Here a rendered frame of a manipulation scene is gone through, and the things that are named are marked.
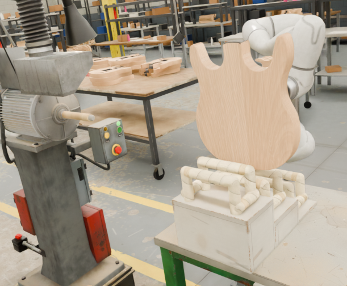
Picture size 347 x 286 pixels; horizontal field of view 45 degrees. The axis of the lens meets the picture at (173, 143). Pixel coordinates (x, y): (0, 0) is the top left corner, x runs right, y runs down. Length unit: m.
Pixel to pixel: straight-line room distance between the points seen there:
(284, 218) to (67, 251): 1.35
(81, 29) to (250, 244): 1.10
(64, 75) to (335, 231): 1.09
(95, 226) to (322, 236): 1.38
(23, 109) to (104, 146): 0.44
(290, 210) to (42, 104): 1.14
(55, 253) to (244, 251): 1.36
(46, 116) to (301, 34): 1.12
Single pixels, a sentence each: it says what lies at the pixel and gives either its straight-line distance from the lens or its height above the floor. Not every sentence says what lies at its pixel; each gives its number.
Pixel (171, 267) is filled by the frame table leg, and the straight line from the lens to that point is 1.49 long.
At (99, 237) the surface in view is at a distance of 2.45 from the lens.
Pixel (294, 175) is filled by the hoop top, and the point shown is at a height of 1.05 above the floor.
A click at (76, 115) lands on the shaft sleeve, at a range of 1.85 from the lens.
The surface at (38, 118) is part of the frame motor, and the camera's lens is 1.92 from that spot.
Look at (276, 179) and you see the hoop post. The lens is 1.36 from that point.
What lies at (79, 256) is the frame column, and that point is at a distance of 2.43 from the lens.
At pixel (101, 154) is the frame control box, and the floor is 0.98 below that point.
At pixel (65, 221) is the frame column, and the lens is 2.30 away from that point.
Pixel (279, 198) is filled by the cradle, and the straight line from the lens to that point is 1.36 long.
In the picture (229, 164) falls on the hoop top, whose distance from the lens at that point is 1.23.
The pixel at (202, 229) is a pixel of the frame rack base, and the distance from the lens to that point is 1.27.
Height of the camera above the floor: 1.69
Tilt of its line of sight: 19 degrees down
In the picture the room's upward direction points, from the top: 8 degrees counter-clockwise
